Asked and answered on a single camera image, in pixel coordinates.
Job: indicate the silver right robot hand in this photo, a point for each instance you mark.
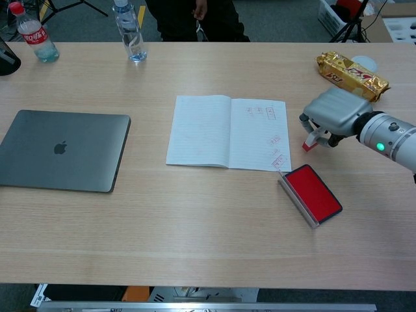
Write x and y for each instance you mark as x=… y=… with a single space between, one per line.
x=338 y=112

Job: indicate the red rubber stamp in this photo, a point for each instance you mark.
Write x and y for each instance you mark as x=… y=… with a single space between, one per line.
x=310 y=143

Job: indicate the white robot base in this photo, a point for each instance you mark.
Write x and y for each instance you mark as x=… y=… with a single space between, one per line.
x=201 y=294

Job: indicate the open white lined notebook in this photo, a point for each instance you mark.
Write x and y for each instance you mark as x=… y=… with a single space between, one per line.
x=201 y=130

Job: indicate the gold snack package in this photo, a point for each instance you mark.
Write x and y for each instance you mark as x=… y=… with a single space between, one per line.
x=351 y=76

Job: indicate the white round lid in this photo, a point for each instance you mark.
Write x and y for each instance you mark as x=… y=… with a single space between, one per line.
x=367 y=62

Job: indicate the red ink pad case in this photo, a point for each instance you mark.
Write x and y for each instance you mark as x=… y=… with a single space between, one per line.
x=312 y=193

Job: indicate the black tripod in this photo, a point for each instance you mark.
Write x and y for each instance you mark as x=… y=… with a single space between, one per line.
x=57 y=8
x=352 y=22

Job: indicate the cardboard box with foam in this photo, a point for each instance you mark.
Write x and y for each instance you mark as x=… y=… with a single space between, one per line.
x=377 y=29

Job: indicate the white plastic crate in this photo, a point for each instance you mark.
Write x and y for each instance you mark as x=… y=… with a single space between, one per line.
x=331 y=18

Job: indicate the person in black clothes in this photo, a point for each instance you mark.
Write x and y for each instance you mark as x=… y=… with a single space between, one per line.
x=175 y=22

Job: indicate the clear water bottle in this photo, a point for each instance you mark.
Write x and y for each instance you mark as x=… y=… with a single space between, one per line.
x=131 y=35

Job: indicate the orange object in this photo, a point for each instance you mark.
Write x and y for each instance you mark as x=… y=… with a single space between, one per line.
x=136 y=294

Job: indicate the grey closed laptop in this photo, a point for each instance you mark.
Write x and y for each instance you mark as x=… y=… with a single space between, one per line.
x=61 y=149

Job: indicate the red label cola bottle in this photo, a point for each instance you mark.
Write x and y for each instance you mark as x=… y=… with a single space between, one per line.
x=35 y=37

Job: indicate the black curved object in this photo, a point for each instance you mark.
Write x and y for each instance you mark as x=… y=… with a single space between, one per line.
x=6 y=61

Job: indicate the white printed label sheet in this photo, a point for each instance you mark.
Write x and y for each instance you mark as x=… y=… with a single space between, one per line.
x=39 y=295

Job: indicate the aluminium rail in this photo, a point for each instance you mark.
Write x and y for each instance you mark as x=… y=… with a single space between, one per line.
x=195 y=307

